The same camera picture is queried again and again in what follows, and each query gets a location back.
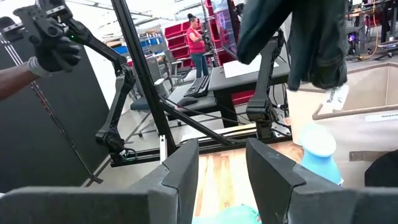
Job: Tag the white paper sheet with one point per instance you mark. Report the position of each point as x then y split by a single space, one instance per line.
239 68

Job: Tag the grey office chair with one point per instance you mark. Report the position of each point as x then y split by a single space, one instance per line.
146 104

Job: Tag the red bin under desk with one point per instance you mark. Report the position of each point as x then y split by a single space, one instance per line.
244 97

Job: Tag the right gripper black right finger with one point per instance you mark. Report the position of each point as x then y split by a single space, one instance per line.
311 205

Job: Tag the person's forearm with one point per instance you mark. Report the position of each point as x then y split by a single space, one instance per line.
15 79

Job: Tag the blue storage bins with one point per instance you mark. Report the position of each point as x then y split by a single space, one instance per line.
150 41

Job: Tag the black partition panel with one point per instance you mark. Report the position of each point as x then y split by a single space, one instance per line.
31 140

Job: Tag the black frame post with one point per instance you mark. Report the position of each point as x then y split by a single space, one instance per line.
140 62

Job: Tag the black diagonal frame brace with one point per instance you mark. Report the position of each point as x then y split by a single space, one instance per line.
199 124

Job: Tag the blue spray bottle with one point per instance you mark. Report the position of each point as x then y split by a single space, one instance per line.
320 158

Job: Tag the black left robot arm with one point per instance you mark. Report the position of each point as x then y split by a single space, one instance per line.
264 93

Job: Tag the black frame base rail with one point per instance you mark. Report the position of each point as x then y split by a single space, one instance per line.
217 146

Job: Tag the teal shorts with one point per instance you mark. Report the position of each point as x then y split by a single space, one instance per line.
227 216

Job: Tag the person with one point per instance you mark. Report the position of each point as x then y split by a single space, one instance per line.
196 43

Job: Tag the black garment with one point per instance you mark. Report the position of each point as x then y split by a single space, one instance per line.
317 46

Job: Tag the computer monitor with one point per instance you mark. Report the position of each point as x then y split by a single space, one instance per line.
224 25

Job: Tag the black keyboard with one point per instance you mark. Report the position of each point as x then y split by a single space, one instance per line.
199 87

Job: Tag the cluttered background workbench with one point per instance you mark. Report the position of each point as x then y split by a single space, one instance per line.
357 31

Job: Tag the person's gloved hand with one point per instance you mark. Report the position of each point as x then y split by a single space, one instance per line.
59 53

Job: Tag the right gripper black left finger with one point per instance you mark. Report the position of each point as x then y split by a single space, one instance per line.
93 205

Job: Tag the dark grey desk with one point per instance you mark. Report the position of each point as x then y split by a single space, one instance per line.
236 82

